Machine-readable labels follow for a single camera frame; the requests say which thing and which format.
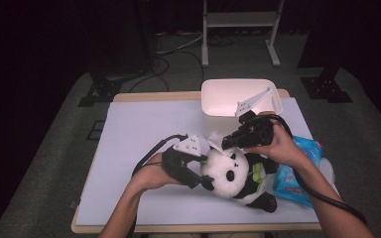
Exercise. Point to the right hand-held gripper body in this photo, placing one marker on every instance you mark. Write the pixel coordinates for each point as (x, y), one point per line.
(258, 132)

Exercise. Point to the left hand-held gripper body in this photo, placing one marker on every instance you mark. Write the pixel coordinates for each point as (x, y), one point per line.
(178, 165)

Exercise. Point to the panda plush toy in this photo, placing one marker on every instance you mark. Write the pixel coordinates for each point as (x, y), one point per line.
(221, 168)

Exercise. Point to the white plastic bin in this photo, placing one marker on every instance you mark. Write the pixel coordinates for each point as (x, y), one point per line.
(221, 95)

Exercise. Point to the blue wet wipe packet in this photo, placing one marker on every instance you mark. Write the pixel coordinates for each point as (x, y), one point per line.
(287, 185)

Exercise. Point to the person's left hand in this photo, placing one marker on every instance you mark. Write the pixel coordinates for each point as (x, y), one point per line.
(152, 175)

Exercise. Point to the person's right hand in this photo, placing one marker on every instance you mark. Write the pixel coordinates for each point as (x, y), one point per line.
(282, 148)

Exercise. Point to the white table mat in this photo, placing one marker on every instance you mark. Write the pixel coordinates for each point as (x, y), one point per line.
(139, 125)

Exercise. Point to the black stand base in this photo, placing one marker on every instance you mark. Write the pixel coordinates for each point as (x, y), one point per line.
(101, 91)
(325, 89)

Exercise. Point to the white metal stand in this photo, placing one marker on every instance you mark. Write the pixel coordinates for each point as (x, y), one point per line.
(241, 19)

